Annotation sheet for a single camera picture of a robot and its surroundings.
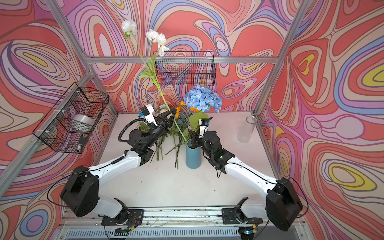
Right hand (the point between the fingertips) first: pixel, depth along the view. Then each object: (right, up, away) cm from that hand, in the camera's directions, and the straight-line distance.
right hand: (194, 133), depth 79 cm
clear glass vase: (+38, -2, +28) cm, 47 cm away
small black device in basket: (-56, -4, -6) cm, 56 cm away
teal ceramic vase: (-1, -12, -2) cm, 12 cm away
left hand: (-8, +10, -16) cm, 21 cm away
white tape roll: (-54, +6, -9) cm, 55 cm away
